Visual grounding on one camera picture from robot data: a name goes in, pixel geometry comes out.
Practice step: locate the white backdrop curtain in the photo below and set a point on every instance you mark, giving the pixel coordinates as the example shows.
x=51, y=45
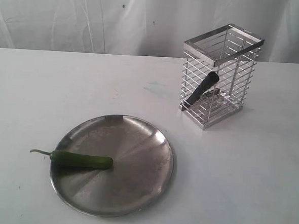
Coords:
x=145, y=27

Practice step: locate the green chili pepper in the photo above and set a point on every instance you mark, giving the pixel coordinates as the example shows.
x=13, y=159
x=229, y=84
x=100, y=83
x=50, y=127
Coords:
x=65, y=158

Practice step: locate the round stainless steel plate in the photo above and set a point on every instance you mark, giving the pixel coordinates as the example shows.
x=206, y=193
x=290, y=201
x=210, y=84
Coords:
x=143, y=165

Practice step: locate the wire metal utensil holder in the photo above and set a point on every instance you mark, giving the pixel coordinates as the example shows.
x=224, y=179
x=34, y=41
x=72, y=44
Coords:
x=217, y=69

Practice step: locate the black knife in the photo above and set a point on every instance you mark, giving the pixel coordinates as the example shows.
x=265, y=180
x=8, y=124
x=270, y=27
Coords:
x=210, y=80

